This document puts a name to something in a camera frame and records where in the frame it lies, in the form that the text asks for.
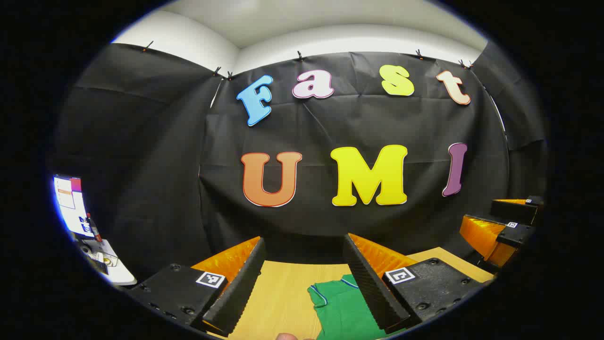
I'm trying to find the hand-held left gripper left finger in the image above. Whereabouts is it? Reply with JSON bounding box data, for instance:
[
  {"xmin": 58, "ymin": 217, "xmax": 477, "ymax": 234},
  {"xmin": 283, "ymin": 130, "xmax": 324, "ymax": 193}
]
[{"xmin": 127, "ymin": 236, "xmax": 267, "ymax": 337}]

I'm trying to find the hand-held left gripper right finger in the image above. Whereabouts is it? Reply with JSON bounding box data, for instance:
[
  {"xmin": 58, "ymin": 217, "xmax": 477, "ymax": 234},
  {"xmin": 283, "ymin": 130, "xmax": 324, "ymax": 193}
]
[{"xmin": 343, "ymin": 233, "xmax": 494, "ymax": 333}]

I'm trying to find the green T-shirt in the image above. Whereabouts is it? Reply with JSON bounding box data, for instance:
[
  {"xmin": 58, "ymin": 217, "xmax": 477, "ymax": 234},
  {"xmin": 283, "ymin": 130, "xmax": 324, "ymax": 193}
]
[{"xmin": 308, "ymin": 275, "xmax": 406, "ymax": 340}]

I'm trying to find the white plastic stand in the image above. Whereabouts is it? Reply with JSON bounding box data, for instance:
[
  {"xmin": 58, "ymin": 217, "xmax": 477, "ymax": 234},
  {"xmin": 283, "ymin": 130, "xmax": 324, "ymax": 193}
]
[{"xmin": 75, "ymin": 238, "xmax": 138, "ymax": 286}]

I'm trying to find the red black pen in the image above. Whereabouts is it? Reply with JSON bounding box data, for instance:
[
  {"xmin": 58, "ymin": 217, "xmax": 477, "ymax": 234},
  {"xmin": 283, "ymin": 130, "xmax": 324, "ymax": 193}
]
[{"xmin": 86, "ymin": 212, "xmax": 102, "ymax": 242}]

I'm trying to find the black backdrop cloth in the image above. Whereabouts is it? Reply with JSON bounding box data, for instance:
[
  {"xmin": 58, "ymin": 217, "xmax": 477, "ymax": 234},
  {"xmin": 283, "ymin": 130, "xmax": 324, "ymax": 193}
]
[{"xmin": 47, "ymin": 42, "xmax": 550, "ymax": 284}]

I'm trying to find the lit computer monitor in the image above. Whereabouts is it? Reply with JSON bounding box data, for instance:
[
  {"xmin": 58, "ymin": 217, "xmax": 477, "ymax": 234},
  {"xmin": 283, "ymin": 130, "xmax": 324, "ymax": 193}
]
[{"xmin": 53, "ymin": 175, "xmax": 95, "ymax": 237}]

